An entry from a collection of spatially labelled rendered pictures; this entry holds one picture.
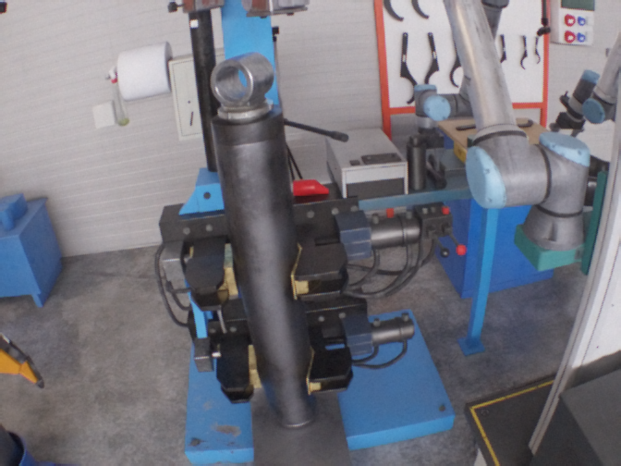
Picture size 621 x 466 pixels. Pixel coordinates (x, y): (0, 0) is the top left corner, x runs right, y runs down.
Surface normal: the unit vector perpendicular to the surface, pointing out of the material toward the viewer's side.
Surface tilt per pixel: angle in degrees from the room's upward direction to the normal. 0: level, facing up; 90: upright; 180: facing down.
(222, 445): 0
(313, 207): 90
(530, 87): 90
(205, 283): 0
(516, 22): 90
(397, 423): 0
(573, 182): 90
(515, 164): 53
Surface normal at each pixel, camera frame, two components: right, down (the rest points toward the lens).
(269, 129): 0.68, 0.29
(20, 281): 0.13, 0.46
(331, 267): -0.08, -0.88
